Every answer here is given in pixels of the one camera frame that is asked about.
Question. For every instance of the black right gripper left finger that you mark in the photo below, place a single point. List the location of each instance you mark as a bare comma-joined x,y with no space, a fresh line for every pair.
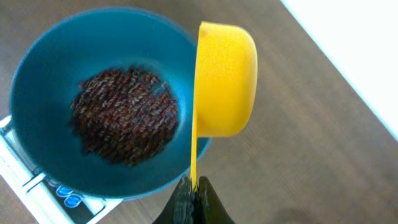
180,207

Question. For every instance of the white digital kitchen scale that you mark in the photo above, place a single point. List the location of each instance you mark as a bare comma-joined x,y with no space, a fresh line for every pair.
45,198

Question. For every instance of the blue plastic bowl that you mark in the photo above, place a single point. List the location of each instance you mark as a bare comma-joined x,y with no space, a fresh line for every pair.
81,46

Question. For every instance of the yellow plastic measuring scoop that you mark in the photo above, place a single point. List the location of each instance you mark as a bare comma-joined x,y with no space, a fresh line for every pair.
225,84

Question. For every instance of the red beans in bowl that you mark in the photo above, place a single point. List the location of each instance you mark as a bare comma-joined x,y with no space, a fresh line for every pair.
124,116

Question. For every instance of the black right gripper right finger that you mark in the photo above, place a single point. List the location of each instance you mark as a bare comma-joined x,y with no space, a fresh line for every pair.
208,208

